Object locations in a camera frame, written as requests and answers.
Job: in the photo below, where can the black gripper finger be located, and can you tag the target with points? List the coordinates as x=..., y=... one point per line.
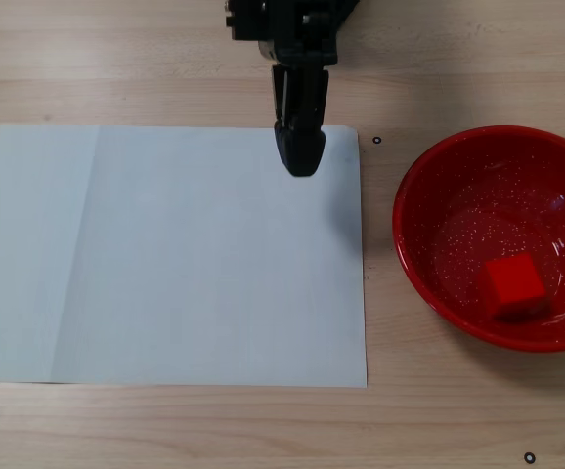
x=279, y=107
x=307, y=141

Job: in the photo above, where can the red cube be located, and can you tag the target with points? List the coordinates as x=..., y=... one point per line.
x=512, y=285

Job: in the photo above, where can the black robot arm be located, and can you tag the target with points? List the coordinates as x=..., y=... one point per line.
x=347, y=6

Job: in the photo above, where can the red speckled enamel bowl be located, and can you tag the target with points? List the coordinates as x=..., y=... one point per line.
x=458, y=205

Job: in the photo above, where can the white paper sheet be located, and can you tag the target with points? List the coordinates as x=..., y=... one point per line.
x=189, y=268

